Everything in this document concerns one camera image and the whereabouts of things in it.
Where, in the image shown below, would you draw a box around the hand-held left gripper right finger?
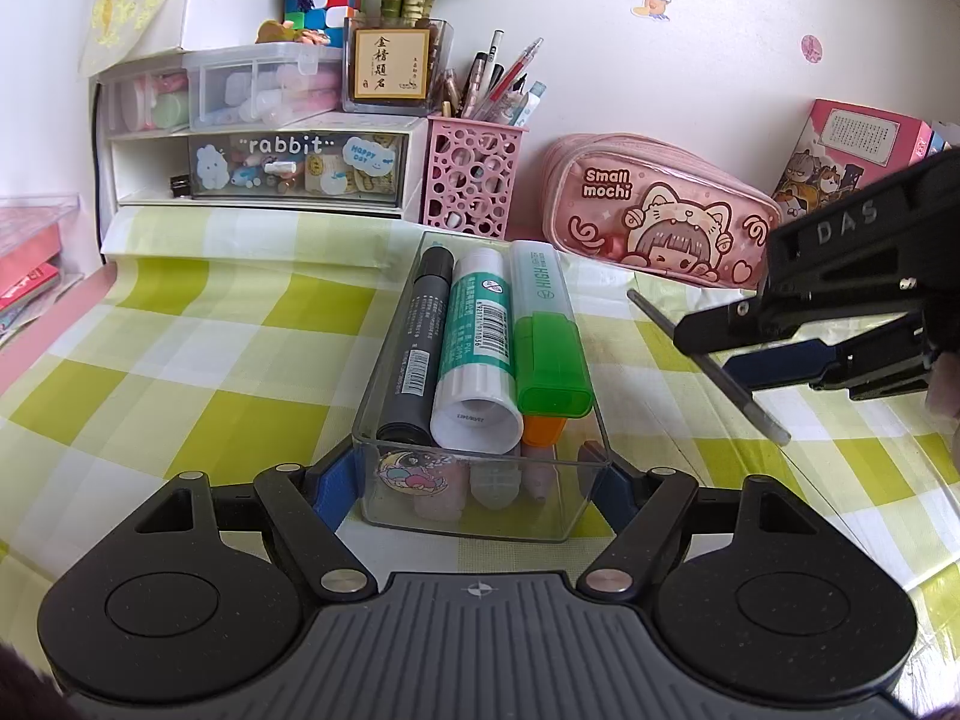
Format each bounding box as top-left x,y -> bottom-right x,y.
576,461 -> 826,602

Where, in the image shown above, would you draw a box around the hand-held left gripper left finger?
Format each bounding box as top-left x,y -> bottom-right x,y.
127,444 -> 378,602

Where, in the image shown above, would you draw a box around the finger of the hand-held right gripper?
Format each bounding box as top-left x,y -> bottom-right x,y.
673,302 -> 923,355
724,319 -> 940,402

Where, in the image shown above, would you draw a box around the dark grey case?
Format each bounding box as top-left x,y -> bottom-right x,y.
627,289 -> 793,448

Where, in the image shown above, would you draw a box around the clear plastic organizer box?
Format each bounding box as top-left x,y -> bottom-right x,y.
352,229 -> 613,545

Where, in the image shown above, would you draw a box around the purple pen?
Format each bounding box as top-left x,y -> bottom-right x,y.
521,457 -> 560,505

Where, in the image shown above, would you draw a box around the orange highlighter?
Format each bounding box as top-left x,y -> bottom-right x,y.
521,414 -> 568,460

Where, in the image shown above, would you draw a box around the lavender highlighter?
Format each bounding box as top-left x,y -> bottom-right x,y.
469,460 -> 523,512

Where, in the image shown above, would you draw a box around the green highlighter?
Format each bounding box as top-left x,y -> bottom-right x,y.
510,240 -> 595,418

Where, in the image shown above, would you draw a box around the black marker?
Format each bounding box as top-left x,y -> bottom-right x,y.
377,244 -> 456,445

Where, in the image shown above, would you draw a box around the green white glue stick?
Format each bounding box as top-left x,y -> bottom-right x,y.
431,247 -> 524,455

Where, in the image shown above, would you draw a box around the person's right hand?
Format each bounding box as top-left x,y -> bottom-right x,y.
932,360 -> 960,421

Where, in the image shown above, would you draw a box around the pink cartoon pencil case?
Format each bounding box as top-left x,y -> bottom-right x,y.
540,133 -> 785,291

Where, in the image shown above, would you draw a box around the green checkered tablecloth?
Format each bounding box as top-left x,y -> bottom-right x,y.
0,206 -> 960,620

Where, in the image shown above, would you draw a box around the pink perforated pen holder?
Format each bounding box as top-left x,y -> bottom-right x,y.
420,114 -> 532,241

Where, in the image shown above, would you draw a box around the bunch of pens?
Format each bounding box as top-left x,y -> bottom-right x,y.
439,30 -> 545,128

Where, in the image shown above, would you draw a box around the white drawer unit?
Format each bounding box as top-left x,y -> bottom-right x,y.
94,116 -> 433,221

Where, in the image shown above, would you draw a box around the clear case with pink booklets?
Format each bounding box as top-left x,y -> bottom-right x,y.
0,195 -> 85,347

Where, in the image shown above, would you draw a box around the clear stackable storage box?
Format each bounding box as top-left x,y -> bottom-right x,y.
101,67 -> 193,137
184,41 -> 350,133

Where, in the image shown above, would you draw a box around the lucky bamboo in glass pot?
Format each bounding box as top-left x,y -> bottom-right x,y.
343,0 -> 470,118

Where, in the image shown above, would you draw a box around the small brown figurine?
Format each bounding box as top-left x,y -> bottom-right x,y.
255,18 -> 332,47

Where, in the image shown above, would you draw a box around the white storage box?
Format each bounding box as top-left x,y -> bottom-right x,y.
79,0 -> 290,80

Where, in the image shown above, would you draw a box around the black cable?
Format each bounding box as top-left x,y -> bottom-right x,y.
88,79 -> 115,265

